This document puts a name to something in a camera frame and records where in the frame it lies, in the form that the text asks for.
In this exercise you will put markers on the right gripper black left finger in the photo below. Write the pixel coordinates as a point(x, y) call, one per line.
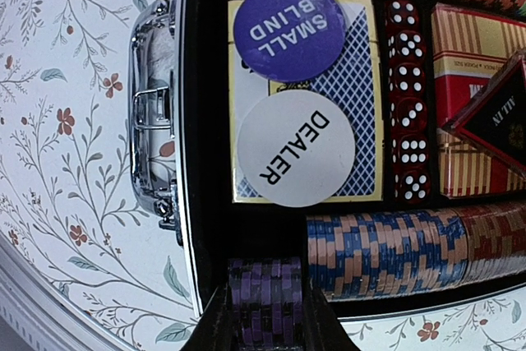
point(216, 324)

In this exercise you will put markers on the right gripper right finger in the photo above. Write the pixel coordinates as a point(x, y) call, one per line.
point(322, 329)

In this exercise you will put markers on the purple black chip stack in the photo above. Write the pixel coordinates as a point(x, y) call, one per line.
point(266, 300)

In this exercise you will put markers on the aluminium poker case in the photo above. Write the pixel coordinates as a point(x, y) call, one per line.
point(180, 150)

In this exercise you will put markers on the black red triangle piece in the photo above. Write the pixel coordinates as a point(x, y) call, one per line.
point(494, 119)

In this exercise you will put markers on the red card deck box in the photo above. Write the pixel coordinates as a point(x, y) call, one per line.
point(469, 47)

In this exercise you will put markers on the blue poker chip stack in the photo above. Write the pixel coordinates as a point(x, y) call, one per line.
point(386, 254)

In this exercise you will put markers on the floral table mat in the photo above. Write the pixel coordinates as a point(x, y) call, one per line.
point(68, 204)

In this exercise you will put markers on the white dealer button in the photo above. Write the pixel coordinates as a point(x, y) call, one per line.
point(296, 148)

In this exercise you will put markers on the blue card deck box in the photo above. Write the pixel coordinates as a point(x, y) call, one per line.
point(353, 83)

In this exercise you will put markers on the red dice row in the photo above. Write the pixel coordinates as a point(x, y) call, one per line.
point(408, 114)

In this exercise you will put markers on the purple small blind button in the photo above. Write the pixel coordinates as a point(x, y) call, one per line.
point(289, 40)

